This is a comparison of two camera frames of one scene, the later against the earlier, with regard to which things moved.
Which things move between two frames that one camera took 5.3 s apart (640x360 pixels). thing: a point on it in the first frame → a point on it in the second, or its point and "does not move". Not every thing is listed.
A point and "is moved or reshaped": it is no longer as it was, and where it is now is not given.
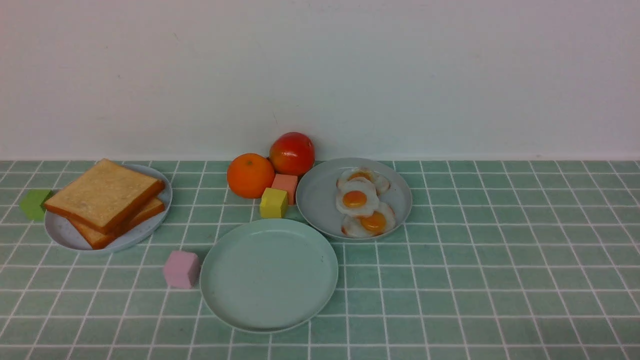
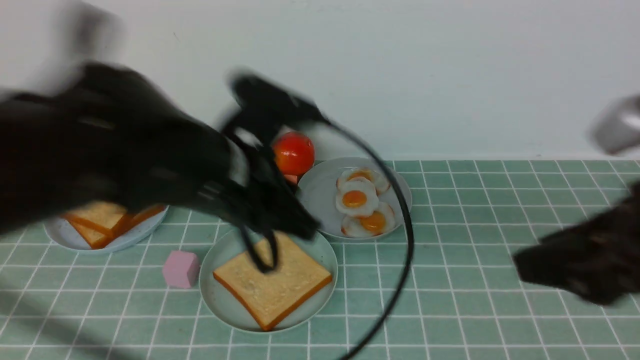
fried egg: x=357 y=196 does not move
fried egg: x=382 y=185 does not move
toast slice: x=104 y=195 is moved or reshaped
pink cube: x=182 y=269 does not move
